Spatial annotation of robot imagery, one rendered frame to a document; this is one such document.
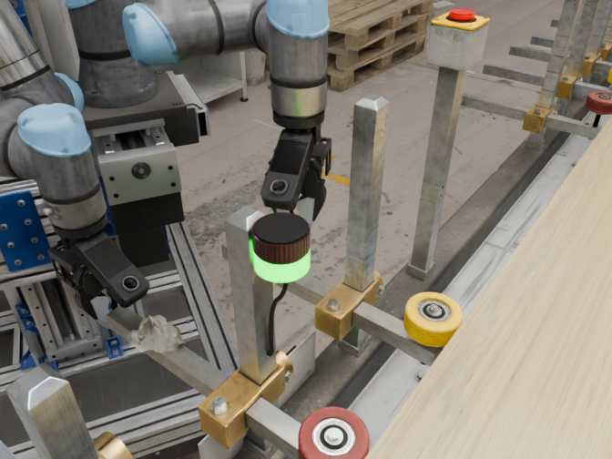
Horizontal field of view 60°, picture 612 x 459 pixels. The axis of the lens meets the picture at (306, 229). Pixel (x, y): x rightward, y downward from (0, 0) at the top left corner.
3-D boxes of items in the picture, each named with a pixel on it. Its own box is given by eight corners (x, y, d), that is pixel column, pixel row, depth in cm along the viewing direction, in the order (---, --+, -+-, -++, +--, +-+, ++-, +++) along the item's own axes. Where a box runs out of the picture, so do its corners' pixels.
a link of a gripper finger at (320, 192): (326, 218, 81) (327, 167, 76) (323, 223, 80) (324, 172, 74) (296, 212, 82) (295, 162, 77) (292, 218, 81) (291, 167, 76)
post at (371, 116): (340, 348, 98) (354, 97, 70) (351, 337, 100) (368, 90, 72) (356, 357, 96) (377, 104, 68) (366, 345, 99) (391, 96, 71)
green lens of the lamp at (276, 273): (242, 267, 57) (240, 251, 56) (278, 240, 61) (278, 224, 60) (286, 290, 54) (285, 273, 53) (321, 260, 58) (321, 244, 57)
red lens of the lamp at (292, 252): (240, 249, 55) (239, 231, 54) (277, 222, 59) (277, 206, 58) (285, 271, 53) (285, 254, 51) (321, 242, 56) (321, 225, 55)
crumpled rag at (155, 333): (117, 337, 78) (113, 326, 76) (154, 311, 82) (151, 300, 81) (157, 366, 73) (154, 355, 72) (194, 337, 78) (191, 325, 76)
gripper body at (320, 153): (332, 173, 83) (335, 98, 76) (317, 201, 76) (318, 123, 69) (286, 166, 85) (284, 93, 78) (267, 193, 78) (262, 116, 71)
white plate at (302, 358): (204, 484, 77) (196, 443, 71) (312, 368, 93) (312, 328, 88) (207, 485, 76) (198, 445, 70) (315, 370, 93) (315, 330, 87)
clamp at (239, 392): (200, 429, 70) (196, 405, 67) (268, 364, 79) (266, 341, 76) (231, 453, 67) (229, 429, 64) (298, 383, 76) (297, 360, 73)
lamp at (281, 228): (252, 370, 67) (239, 229, 54) (280, 342, 70) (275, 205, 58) (289, 392, 64) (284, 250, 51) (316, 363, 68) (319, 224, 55)
